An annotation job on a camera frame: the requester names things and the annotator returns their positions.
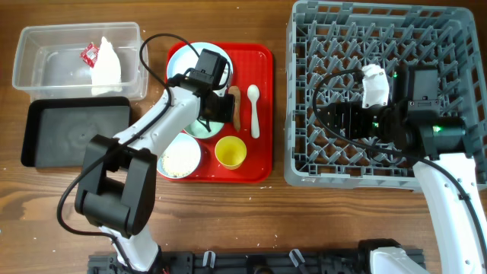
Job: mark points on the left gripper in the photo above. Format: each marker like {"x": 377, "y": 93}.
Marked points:
{"x": 227, "y": 113}

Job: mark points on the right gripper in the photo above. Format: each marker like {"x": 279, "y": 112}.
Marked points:
{"x": 352, "y": 110}

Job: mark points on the green bowl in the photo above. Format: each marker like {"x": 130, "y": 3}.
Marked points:
{"x": 200, "y": 129}

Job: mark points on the white plastic spoon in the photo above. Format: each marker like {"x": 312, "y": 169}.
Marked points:
{"x": 253, "y": 96}

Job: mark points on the yellow plastic cup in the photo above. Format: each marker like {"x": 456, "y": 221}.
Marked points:
{"x": 231, "y": 152}

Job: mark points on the light blue rice bowl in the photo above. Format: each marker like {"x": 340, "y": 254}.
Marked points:
{"x": 181, "y": 157}

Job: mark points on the white napkin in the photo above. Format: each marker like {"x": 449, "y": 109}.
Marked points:
{"x": 106, "y": 73}

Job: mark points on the red sauce packet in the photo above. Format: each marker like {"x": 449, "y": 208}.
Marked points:
{"x": 89, "y": 55}

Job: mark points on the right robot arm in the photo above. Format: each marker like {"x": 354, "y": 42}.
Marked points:
{"x": 440, "y": 151}

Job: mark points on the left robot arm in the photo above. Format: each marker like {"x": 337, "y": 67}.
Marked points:
{"x": 116, "y": 188}

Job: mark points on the grey dishwasher rack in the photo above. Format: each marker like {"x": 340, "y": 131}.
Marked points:
{"x": 326, "y": 39}

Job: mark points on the black waste tray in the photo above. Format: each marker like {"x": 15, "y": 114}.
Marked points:
{"x": 58, "y": 130}

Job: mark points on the light blue plate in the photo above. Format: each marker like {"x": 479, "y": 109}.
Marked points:
{"x": 185, "y": 58}

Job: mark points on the clear plastic bin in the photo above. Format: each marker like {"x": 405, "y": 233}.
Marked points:
{"x": 48, "y": 63}

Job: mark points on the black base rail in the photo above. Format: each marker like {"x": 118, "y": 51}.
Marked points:
{"x": 337, "y": 261}

